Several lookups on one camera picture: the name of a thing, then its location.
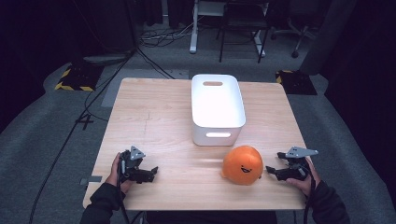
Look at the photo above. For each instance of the black chair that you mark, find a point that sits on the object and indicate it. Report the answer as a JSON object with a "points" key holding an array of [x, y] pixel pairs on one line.
{"points": [[243, 23]]}

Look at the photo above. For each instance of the grey curtain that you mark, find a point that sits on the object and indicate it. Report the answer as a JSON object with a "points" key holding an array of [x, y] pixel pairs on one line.
{"points": [[327, 37]]}

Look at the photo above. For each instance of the office chair base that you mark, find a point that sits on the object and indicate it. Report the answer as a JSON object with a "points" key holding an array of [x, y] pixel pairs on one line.
{"points": [[299, 40]]}

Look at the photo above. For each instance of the person's lap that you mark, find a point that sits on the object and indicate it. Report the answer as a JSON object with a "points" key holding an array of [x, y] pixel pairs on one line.
{"points": [[211, 219]]}

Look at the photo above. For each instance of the person's right hand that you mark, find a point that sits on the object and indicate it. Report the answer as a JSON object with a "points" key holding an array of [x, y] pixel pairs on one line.
{"points": [[306, 185]]}

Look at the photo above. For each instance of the large hazard-striped black plate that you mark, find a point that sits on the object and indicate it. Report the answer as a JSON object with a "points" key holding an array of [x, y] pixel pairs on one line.
{"points": [[77, 77]]}

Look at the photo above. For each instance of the dark stand with flat base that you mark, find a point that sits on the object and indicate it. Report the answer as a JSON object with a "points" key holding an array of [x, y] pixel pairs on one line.
{"points": [[106, 59]]}

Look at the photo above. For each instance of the black tape cross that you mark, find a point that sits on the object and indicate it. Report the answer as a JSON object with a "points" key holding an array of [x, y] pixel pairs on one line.
{"points": [[84, 121]]}

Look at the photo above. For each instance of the white desk frame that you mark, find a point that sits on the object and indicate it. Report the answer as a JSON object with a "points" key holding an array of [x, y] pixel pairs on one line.
{"points": [[193, 31]]}

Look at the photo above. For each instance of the small hazard-striped black plate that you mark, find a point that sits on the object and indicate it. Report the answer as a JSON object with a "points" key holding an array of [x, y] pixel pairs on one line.
{"points": [[295, 82]]}

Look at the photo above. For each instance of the orange plush toy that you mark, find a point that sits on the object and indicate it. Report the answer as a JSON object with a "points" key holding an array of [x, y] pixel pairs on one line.
{"points": [[239, 161]]}

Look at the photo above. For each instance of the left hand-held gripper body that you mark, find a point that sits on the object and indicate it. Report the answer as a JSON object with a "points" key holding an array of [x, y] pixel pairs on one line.
{"points": [[134, 172]]}

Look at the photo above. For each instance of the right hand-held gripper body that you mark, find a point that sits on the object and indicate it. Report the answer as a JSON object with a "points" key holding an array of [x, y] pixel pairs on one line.
{"points": [[295, 172]]}

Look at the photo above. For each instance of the white plastic bin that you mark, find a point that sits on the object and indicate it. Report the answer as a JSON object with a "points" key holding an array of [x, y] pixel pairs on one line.
{"points": [[218, 105]]}

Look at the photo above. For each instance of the grey tape strip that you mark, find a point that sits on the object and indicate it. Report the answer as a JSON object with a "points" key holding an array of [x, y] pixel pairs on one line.
{"points": [[93, 179]]}

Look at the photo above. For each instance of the person's left hand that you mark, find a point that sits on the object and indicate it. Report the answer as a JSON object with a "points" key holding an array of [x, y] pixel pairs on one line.
{"points": [[112, 177]]}

